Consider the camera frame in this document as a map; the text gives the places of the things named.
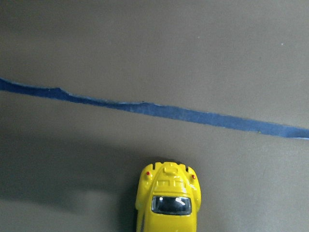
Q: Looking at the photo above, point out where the yellow beetle toy car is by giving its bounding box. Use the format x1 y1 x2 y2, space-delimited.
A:
135 161 202 232

